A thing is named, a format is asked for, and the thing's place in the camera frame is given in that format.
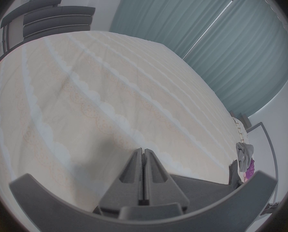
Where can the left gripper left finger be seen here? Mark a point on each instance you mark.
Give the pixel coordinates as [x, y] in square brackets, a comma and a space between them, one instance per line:
[127, 192]

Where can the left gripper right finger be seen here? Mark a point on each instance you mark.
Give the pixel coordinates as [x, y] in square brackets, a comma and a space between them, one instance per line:
[161, 192]

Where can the black T-shirt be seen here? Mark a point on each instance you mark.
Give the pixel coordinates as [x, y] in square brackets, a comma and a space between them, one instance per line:
[199, 187]

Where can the bed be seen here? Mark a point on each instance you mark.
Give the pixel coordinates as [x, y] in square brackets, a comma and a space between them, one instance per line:
[86, 93]

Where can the purple satin garment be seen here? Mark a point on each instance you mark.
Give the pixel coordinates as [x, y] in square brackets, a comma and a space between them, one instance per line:
[250, 171]

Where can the grey knit garment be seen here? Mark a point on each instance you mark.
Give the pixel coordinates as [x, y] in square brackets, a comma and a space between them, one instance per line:
[245, 153]

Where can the white printed pillow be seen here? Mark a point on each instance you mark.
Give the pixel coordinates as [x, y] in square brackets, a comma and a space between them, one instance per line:
[242, 134]

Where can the blue-green curtain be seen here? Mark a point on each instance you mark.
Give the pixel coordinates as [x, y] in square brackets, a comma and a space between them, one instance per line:
[170, 16]
[243, 61]

